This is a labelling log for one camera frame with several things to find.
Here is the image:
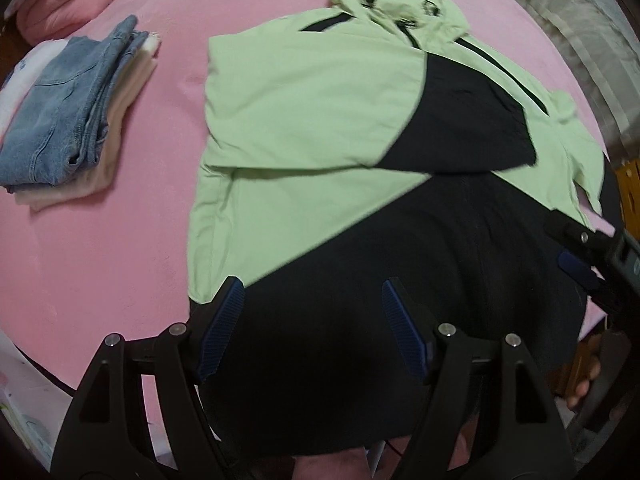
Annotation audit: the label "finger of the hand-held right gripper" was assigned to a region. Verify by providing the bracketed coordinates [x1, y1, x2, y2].
[544, 211, 620, 262]
[557, 250, 621, 312]

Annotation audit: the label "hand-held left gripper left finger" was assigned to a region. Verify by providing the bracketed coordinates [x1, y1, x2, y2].
[50, 276, 246, 477]

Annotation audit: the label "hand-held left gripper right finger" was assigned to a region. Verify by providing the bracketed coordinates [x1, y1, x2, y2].
[381, 277, 576, 480]

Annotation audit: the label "green and black jacket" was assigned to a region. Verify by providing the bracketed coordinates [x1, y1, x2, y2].
[187, 0, 607, 456]

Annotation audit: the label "person's right hand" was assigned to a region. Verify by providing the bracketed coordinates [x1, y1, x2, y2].
[567, 335, 605, 411]

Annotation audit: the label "wooden furniture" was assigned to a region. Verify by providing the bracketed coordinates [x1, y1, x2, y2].
[612, 157, 640, 233]

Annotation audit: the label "pink fleece blanket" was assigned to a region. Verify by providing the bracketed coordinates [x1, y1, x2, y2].
[0, 0, 621, 463]

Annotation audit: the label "white printed bed sheet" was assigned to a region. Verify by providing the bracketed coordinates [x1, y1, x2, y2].
[0, 335, 57, 461]

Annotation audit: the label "cream curtain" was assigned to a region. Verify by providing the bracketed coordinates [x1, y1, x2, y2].
[475, 0, 640, 161]

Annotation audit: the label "folded cream garment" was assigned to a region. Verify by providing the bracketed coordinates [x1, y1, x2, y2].
[14, 30, 163, 212]

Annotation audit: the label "folded blue jeans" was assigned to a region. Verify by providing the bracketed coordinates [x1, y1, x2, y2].
[0, 15, 151, 194]

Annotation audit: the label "white printed cloth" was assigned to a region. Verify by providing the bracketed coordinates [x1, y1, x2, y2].
[0, 39, 68, 106]

